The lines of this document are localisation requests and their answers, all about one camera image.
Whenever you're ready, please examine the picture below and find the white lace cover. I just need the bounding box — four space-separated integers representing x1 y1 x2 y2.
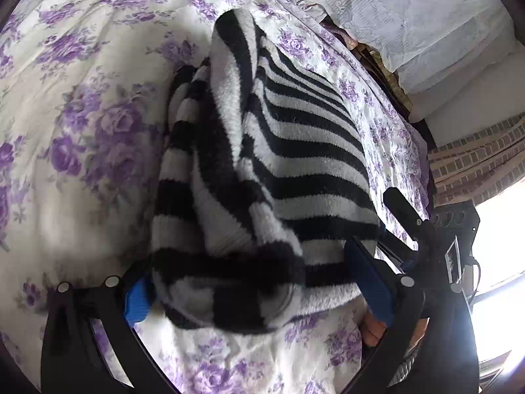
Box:
262 0 517 93

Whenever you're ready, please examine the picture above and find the person's right hand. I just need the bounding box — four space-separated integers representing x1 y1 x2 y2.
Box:
363 311 389 347

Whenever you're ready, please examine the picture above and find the brick pattern curtain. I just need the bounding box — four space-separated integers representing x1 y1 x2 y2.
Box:
427 117 525 206

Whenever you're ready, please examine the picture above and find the purple floral bed sheet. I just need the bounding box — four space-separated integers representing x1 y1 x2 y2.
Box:
0 0 435 394

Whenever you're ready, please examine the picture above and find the person's right forearm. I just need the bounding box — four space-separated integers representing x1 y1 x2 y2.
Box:
391 342 421 379

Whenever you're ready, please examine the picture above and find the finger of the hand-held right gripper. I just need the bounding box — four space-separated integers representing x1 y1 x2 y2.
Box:
383 187 432 236

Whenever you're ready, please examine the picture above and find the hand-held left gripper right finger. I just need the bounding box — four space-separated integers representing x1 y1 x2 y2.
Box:
344 237 481 394

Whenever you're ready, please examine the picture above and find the black grey striped sweater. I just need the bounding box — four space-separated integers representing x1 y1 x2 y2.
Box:
148 8 386 334

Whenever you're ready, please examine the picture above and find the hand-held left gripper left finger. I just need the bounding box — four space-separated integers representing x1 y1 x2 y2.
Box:
40 254 158 394

